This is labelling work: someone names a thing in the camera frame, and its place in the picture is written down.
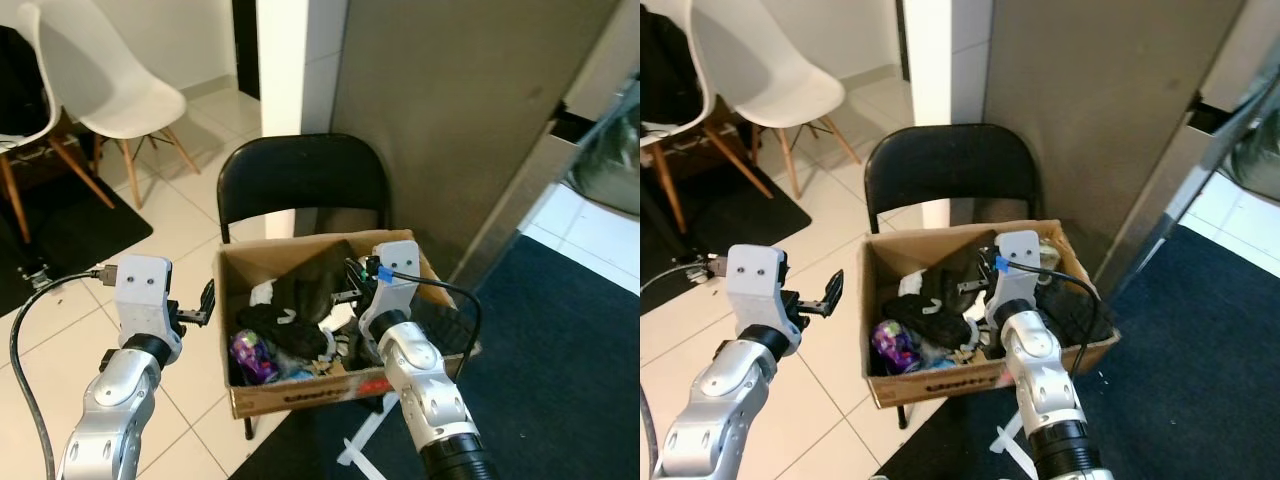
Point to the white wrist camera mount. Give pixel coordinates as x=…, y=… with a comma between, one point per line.
x=757, y=285
x=142, y=290
x=390, y=280
x=1018, y=275

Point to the white shell chair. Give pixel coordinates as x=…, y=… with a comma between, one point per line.
x=680, y=130
x=110, y=90
x=770, y=75
x=30, y=140

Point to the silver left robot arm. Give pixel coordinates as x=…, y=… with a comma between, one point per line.
x=115, y=400
x=730, y=395

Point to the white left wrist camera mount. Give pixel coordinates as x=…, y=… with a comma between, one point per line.
x=757, y=285
x=142, y=290

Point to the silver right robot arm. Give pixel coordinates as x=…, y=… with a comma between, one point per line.
x=1045, y=390
x=425, y=390

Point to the brown cardboard box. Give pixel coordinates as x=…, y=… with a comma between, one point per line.
x=950, y=383
x=300, y=395

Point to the black folding chair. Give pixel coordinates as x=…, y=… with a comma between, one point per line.
x=950, y=165
x=300, y=175

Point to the glass door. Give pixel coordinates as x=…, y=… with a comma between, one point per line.
x=605, y=150
x=1255, y=140

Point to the dark blue carpet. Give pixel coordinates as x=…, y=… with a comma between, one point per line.
x=1200, y=370
x=540, y=380

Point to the grey metal cabinet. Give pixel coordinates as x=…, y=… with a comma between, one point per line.
x=1100, y=100
x=450, y=110

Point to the small black floor mat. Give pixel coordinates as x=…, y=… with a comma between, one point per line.
x=70, y=225
x=740, y=215

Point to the black cloth trash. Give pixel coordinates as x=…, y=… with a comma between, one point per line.
x=295, y=300
x=940, y=295

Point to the black keyboard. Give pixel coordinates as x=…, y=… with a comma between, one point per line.
x=450, y=325
x=1075, y=320

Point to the white plastic strip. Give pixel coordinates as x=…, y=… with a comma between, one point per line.
x=1012, y=445
x=365, y=435

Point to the black clothing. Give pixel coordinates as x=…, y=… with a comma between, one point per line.
x=670, y=70
x=20, y=85

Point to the purple shiny wrapper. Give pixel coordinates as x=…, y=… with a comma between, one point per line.
x=252, y=358
x=893, y=348

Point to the white tissue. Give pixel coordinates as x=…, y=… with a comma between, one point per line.
x=911, y=285
x=262, y=293

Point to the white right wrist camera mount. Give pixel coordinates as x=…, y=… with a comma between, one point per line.
x=390, y=280
x=1018, y=275

